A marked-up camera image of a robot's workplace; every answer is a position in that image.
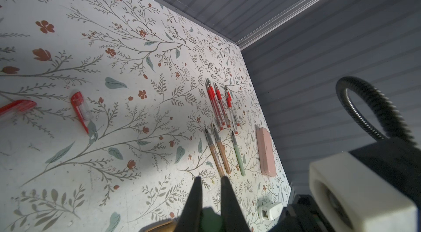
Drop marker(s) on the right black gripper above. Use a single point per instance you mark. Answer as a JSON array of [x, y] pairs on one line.
[[302, 215]]

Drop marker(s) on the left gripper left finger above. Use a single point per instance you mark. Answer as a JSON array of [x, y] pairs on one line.
[[189, 221]]

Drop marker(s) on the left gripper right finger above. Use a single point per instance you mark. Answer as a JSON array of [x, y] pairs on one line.
[[231, 212]]

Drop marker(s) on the dark green marker cap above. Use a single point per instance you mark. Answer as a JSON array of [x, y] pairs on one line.
[[210, 221]]

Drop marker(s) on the light green marker pen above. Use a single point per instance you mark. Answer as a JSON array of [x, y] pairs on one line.
[[238, 154]]

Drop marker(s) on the red pen cap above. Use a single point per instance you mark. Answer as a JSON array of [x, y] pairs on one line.
[[82, 110], [17, 107]]

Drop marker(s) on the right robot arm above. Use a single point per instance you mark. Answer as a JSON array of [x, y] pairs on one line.
[[372, 111]]

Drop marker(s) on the white rectangular eraser box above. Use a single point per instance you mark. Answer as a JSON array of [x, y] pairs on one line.
[[270, 211]]

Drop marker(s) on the pink pencil case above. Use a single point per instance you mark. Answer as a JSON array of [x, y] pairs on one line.
[[266, 153]]

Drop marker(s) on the floral table mat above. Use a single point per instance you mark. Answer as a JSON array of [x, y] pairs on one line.
[[141, 68]]

